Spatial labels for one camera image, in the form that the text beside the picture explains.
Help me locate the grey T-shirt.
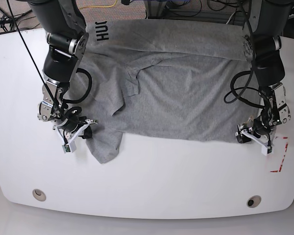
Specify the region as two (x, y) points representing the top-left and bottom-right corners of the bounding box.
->
(80, 20), (258, 164)

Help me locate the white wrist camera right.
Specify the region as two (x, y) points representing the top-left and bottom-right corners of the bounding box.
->
(62, 142), (76, 153)

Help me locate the table cable grommet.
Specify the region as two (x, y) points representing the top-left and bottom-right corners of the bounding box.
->
(246, 195), (262, 208)
(32, 189), (47, 202)

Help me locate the yellow cable on floor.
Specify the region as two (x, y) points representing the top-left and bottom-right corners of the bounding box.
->
(79, 0), (118, 10)

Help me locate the left table cable grommet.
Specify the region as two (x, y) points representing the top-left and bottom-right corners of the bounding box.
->
(32, 189), (47, 202)

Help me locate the right table cable grommet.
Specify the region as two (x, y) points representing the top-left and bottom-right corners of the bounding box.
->
(246, 195), (262, 208)

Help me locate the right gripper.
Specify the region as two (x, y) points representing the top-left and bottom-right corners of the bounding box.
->
(53, 118), (98, 145)

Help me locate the metal equipment frame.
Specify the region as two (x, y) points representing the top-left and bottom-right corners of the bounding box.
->
(144, 0), (168, 19)

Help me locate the black tripod stand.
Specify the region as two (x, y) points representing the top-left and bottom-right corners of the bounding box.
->
(0, 7), (34, 34)

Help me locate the red tape rectangle marking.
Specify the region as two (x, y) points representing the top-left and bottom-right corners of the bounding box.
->
(267, 136), (289, 173)

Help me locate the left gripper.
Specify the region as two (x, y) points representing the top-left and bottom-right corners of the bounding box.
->
(235, 117), (276, 147)

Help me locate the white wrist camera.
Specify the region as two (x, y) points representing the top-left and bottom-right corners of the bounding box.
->
(62, 142), (76, 153)
(261, 146), (273, 156)

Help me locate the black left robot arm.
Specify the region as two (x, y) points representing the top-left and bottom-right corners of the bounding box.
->
(229, 0), (294, 155)

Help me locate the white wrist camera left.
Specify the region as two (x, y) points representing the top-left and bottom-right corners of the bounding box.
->
(261, 146), (273, 156)

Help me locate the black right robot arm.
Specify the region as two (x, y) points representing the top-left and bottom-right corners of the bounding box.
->
(27, 0), (96, 147)

